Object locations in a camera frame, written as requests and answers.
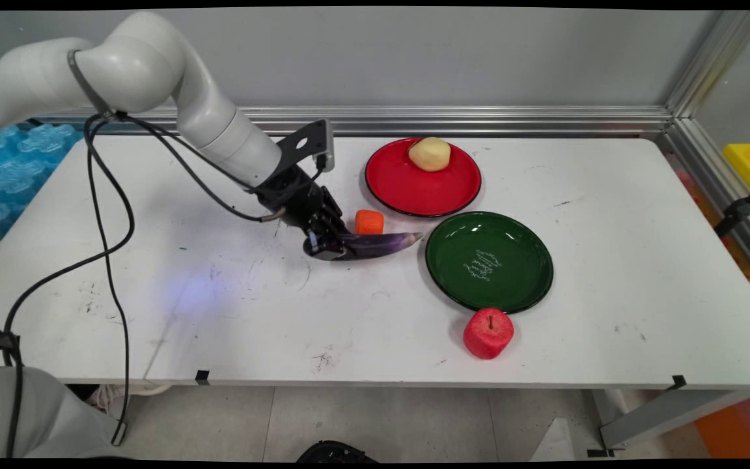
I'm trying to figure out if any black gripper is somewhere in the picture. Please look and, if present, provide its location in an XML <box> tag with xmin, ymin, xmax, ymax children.
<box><xmin>256</xmin><ymin>165</ymin><xmax>352</xmax><ymax>262</ymax></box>

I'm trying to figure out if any black cable with end connector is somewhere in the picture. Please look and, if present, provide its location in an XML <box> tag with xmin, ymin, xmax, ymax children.
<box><xmin>84</xmin><ymin>115</ymin><xmax>131</xmax><ymax>448</ymax></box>

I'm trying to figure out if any red apple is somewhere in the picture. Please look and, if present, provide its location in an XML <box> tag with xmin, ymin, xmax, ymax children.
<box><xmin>463</xmin><ymin>308</ymin><xmax>515</xmax><ymax>360</ymax></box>

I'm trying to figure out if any black stand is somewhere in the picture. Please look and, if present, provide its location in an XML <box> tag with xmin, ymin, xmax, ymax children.
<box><xmin>714</xmin><ymin>174</ymin><xmax>750</xmax><ymax>238</ymax></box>

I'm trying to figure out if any black round object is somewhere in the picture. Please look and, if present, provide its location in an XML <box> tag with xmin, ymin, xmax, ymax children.
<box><xmin>296</xmin><ymin>440</ymin><xmax>380</xmax><ymax>464</ymax></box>

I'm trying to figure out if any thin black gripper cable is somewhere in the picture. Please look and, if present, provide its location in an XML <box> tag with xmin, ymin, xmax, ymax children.
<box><xmin>115</xmin><ymin>112</ymin><xmax>325</xmax><ymax>223</ymax></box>

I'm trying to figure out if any orange carrot chunk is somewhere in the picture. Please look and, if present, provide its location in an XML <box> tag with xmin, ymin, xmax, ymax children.
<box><xmin>355</xmin><ymin>209</ymin><xmax>385</xmax><ymax>236</ymax></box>

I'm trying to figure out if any purple eggplant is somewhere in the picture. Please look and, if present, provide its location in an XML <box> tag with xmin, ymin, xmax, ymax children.
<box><xmin>323</xmin><ymin>231</ymin><xmax>424</xmax><ymax>262</ymax></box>

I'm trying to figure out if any aluminium frame rail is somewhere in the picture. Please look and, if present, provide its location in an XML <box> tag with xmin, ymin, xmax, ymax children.
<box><xmin>656</xmin><ymin>117</ymin><xmax>750</xmax><ymax>291</ymax></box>
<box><xmin>35</xmin><ymin>106</ymin><xmax>675</xmax><ymax>138</ymax></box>

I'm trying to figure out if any grey table leg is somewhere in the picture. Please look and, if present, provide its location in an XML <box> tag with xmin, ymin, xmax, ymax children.
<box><xmin>586</xmin><ymin>388</ymin><xmax>740</xmax><ymax>457</ymax></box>

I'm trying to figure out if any green plate with white print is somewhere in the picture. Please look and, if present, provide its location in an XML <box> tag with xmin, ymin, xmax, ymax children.
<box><xmin>424</xmin><ymin>211</ymin><xmax>554</xmax><ymax>315</ymax></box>

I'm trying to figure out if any blue foam packaging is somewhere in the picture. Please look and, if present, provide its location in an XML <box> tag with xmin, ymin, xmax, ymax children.
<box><xmin>0</xmin><ymin>122</ymin><xmax>84</xmax><ymax>240</ymax></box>

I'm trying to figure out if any orange box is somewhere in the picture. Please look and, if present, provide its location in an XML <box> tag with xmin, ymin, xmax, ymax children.
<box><xmin>694</xmin><ymin>390</ymin><xmax>750</xmax><ymax>459</ymax></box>

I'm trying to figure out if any aluminium frame post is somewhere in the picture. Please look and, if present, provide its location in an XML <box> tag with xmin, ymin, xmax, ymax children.
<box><xmin>665</xmin><ymin>10</ymin><xmax>750</xmax><ymax>119</ymax></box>

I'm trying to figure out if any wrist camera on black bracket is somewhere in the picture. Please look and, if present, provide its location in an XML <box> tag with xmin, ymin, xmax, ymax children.
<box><xmin>275</xmin><ymin>119</ymin><xmax>335</xmax><ymax>174</ymax></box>

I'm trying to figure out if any black looping cable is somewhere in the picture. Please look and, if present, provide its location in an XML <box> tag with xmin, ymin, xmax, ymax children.
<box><xmin>1</xmin><ymin>115</ymin><xmax>137</xmax><ymax>459</ymax></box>

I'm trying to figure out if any yellow potato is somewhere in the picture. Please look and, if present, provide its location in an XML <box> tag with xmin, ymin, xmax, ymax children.
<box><xmin>408</xmin><ymin>136</ymin><xmax>452</xmax><ymax>173</ymax></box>

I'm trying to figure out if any red plate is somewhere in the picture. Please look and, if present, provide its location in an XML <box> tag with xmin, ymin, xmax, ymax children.
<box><xmin>365</xmin><ymin>137</ymin><xmax>482</xmax><ymax>218</ymax></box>

